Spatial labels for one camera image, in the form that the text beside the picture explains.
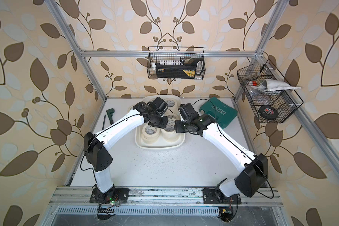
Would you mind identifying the masking tape roll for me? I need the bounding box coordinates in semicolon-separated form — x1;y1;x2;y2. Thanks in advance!
161;120;180;142
165;98;178;109

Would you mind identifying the white plastic storage tray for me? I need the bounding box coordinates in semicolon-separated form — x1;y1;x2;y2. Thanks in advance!
135;95;185;150

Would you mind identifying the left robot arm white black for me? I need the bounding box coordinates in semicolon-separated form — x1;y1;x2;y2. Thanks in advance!
84;97;168;194

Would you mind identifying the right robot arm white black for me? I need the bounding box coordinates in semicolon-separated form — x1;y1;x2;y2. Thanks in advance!
175;103;268;197

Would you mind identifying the masking tape stack front left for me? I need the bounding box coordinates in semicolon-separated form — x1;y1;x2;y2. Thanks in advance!
141;124;161;144

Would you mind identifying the black yellow box in basket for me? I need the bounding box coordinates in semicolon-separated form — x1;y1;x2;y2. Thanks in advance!
154;61;206;79

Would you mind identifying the black tape roll red label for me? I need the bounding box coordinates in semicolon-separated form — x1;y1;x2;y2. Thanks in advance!
259;105;279;120

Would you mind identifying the green plastic tool case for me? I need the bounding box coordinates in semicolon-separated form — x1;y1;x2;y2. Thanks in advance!
200;97;238;129

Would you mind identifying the green pipe wrench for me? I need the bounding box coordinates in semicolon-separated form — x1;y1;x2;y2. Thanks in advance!
106;108;115;125

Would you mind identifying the grey folded cloth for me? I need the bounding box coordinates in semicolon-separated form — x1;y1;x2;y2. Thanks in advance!
256;79;301;92

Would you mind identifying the black wire basket back wall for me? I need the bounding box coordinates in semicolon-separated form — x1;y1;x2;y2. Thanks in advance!
147;46;205;79

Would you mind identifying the black wire basket wall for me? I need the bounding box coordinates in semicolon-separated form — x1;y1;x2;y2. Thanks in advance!
237;59;304;123
147;46;205;79

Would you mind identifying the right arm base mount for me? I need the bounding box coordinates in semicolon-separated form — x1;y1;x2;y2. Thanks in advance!
202;187;242;205

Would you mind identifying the black wire basket right wall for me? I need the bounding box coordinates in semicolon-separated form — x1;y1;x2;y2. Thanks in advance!
237;59;304;123

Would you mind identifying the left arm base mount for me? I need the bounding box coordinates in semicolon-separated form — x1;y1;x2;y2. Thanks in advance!
89;185;130;205

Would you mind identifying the aluminium front rail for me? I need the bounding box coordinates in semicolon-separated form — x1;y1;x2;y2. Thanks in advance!
49;186;283;207

